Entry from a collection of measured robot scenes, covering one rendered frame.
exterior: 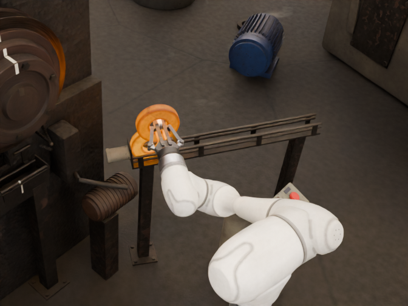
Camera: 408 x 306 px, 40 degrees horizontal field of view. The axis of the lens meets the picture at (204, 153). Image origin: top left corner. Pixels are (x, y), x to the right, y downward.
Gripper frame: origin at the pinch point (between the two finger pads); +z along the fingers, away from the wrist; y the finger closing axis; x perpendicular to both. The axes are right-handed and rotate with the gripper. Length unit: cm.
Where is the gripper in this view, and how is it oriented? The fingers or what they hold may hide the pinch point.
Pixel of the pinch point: (158, 119)
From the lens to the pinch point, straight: 198.4
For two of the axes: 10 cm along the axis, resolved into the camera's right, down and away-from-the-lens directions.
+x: 1.1, -7.0, -7.1
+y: 9.6, -1.1, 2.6
